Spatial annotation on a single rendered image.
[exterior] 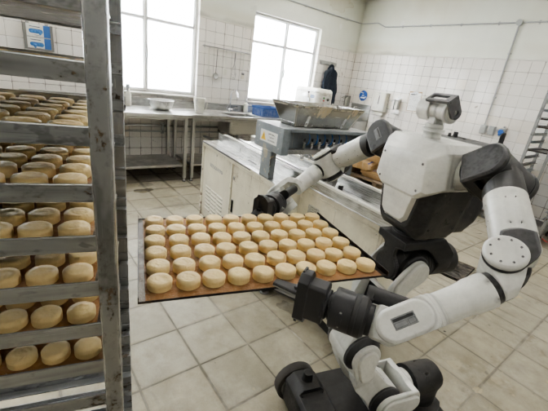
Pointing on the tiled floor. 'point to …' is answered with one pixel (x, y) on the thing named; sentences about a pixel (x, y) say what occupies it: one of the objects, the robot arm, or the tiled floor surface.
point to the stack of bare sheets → (459, 271)
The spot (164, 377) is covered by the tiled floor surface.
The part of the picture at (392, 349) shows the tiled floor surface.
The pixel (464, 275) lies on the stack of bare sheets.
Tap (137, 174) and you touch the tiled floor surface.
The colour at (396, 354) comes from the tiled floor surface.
